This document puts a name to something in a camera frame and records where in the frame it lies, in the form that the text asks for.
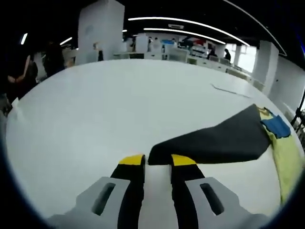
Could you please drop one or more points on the ceiling air vent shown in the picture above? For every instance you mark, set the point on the ceiling air vent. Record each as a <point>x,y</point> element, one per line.
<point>176,26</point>

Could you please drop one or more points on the black tripod stand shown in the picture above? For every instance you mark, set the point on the black tripod stand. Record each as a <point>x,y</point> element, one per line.
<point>296,114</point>

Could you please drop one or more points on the slim white pillar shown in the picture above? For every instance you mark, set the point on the slim white pillar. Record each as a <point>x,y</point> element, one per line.
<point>265,64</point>

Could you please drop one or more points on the white cabinet row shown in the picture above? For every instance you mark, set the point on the white cabinet row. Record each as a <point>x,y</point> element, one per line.
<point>176,56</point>

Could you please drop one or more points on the large white pillar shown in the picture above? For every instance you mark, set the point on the large white pillar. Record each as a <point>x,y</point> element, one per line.
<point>102,31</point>

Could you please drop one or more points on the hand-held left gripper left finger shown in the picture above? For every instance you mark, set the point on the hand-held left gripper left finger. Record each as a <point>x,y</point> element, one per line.
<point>132,190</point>

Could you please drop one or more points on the black cabinet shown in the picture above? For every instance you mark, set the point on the black cabinet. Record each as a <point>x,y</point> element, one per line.
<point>100,56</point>

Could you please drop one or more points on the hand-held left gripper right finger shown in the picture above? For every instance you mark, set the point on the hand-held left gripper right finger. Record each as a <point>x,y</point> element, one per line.
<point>183,188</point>

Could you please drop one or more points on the white workbench row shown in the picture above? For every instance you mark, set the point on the white workbench row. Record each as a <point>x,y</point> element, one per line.
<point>240,75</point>

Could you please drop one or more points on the yellow grey blue garment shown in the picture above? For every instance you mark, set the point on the yellow grey blue garment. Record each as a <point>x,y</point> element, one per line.
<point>214,143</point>

